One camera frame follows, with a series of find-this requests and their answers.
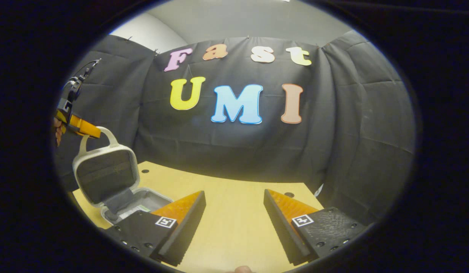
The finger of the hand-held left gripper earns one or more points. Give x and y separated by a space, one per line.
84 127

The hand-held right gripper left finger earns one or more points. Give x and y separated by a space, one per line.
187 223

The black backdrop cloth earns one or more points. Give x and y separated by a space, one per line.
333 132

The white suitcase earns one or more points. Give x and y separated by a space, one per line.
105 170

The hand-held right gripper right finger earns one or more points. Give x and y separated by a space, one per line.
282 223

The small white tag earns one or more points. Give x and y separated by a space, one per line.
318 190

